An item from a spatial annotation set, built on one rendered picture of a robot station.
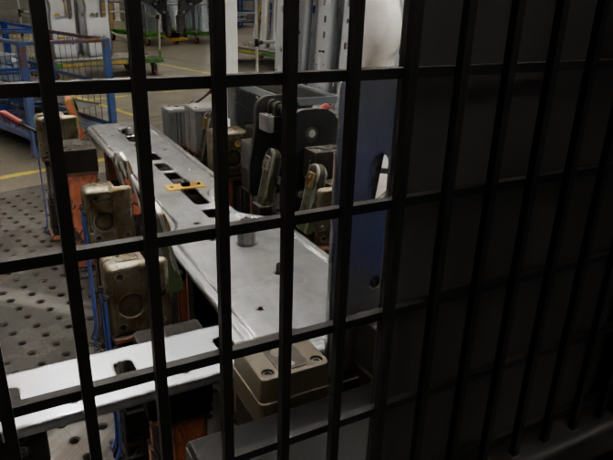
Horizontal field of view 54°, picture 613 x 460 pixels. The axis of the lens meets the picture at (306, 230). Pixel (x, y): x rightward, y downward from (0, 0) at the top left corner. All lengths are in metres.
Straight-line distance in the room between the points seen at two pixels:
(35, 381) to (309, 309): 0.35
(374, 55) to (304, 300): 0.80
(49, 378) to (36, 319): 0.76
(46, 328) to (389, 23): 1.03
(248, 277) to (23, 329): 0.68
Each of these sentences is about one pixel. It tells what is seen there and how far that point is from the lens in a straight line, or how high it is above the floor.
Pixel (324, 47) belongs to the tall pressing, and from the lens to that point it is 6.01.
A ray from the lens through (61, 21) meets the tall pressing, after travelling 10.06.
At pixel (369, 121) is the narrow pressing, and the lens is 0.59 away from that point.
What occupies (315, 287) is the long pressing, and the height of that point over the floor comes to 1.00.
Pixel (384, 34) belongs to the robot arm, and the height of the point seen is 1.31.
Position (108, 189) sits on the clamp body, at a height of 1.04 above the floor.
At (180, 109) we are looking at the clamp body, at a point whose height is 1.06.
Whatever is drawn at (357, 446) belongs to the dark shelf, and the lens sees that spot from 0.57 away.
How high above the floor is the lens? 1.41
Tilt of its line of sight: 22 degrees down
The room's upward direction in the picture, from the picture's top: 2 degrees clockwise
